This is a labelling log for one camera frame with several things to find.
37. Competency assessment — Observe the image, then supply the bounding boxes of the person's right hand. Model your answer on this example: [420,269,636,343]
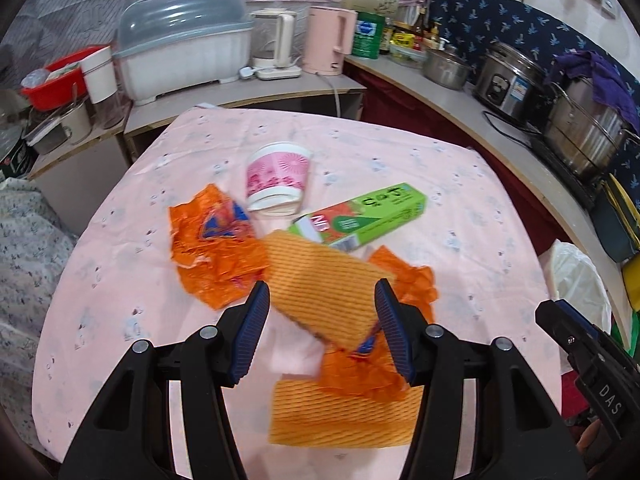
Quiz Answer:
[575,412,608,466]

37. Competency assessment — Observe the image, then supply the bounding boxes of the yellow electric pot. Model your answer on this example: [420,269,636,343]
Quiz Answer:
[622,255,640,301]

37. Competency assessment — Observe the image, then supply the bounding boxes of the white lined trash bin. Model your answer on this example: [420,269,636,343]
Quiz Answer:
[539,240,613,376]

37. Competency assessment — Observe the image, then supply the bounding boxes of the steel rice cooker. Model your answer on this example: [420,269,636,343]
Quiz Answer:
[474,42,548,123]

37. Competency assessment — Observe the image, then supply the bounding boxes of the blue and yellow basin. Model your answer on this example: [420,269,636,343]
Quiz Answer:
[602,175,640,241]
[590,195,640,263]

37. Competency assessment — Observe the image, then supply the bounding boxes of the black power cable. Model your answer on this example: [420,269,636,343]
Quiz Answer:
[482,110,543,153]

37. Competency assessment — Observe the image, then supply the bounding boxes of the pink printed tablecloth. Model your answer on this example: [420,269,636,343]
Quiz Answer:
[32,105,561,480]

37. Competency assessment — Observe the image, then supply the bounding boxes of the steel lunch container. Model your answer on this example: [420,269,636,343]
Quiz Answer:
[25,100,93,156]

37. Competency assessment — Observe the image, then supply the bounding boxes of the dark green label jar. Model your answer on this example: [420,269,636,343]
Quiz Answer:
[0,125,36,181]

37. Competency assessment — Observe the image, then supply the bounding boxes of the black induction cooker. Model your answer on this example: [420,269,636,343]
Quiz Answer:
[530,135,608,211]

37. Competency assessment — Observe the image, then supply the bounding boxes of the glass food container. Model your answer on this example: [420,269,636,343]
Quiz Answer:
[390,42,426,68]

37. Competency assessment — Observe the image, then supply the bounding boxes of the white kettle cable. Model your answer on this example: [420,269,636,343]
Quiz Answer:
[327,74,346,118]

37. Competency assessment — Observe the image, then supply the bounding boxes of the low grey cabinet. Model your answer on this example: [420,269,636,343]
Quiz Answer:
[30,75,368,181]

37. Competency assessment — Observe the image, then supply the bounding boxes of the navy printed cloth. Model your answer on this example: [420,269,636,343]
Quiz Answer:
[430,0,640,201]

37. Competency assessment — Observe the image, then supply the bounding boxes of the floral grey blanket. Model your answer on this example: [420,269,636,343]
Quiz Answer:
[0,177,76,431]

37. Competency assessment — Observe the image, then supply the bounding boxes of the pink paper cup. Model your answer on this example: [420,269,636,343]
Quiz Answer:
[245,142,313,217]

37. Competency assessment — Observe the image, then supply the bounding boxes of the small steel pot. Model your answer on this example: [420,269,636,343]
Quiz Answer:
[422,45,473,92]

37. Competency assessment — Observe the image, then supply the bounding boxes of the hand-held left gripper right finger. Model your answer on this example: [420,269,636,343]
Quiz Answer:
[375,279,587,480]

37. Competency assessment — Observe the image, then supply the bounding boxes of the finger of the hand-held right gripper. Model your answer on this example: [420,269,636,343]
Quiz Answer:
[535,299,608,361]

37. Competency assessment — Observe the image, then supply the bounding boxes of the green tin can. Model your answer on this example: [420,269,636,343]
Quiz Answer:
[351,11,386,59]

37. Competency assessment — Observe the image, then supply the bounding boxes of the grey striped cloth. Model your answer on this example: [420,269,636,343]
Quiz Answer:
[0,0,138,66]

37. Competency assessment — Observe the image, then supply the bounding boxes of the dish drainer with grey lid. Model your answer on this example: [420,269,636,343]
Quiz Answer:
[112,0,255,106]

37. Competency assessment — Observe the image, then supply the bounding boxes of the purple cloth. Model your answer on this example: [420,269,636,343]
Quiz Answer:
[550,50,640,133]

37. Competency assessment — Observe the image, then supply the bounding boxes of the green carton box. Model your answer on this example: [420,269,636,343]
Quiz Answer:
[290,181,428,253]

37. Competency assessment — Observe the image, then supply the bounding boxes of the orange foam net sleeve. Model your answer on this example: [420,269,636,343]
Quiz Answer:
[269,379,425,448]
[263,230,396,351]

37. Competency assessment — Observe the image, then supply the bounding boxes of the grey curved counter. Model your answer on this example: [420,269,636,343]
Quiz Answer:
[345,52,632,346]

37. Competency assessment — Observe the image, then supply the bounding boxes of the pink electric kettle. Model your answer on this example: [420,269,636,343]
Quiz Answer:
[302,6,358,76]

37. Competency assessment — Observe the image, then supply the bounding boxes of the green cloth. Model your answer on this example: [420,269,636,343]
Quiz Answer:
[607,310,640,351]

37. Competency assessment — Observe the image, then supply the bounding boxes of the orange plastic wrapper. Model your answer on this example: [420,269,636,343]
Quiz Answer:
[320,246,438,403]
[167,184,271,310]

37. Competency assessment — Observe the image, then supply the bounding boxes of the glass electric kettle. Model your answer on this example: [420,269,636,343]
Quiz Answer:
[248,8,303,81]

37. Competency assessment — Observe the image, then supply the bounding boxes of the white lidded glass jar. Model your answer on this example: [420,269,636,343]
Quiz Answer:
[80,46,126,128]

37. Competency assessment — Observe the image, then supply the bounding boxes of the large steel steamer pot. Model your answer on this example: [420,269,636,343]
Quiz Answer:
[542,72,640,181]

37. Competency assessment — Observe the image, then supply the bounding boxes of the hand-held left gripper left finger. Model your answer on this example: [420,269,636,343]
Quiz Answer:
[59,280,272,480]

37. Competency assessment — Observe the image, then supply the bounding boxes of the red plastic basin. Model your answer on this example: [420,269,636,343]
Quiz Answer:
[20,45,108,112]

